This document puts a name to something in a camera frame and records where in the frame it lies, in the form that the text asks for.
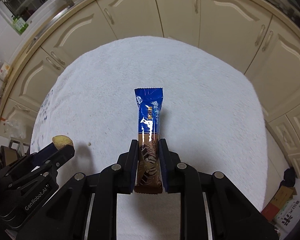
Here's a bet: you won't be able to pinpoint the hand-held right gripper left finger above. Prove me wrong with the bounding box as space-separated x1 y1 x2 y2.
16 139 140 240

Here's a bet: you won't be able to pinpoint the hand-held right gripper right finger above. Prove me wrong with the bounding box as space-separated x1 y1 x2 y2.
159 138 278 240

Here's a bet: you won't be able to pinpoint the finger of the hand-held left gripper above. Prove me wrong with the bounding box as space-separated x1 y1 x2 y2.
31 141 58 165
44 145 75 178

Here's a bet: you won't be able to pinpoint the yellowish brown food scrap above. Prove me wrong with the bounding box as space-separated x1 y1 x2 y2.
52 135 74 149

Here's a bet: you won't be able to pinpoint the blue brown snack bar wrapper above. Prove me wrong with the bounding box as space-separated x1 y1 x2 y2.
134 87 165 195

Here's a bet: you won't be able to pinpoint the clear bag on shelf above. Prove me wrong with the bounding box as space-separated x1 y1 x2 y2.
4 119 27 140

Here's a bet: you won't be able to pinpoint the round white-covered table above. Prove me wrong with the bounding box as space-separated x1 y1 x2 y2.
30 36 268 240

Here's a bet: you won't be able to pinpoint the white orange container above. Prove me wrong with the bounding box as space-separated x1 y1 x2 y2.
0 62 13 81

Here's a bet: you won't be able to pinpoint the tan kitchen countertop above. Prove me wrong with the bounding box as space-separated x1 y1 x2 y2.
0 0 300 135

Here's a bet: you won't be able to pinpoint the brown cardboard box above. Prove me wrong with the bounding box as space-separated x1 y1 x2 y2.
261 185 297 222

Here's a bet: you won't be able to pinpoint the black cloth bundle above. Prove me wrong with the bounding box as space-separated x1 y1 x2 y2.
283 168 297 187

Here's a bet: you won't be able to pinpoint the green bottle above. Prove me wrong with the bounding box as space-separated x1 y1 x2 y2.
12 16 30 35

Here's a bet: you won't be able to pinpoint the white printed carton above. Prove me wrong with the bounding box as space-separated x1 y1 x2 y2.
275 200 300 230

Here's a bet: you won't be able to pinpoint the cream kitchen cabinets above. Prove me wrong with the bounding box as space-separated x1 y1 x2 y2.
0 0 300 178

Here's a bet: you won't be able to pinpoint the black gas stove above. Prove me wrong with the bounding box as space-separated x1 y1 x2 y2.
230 0 300 34

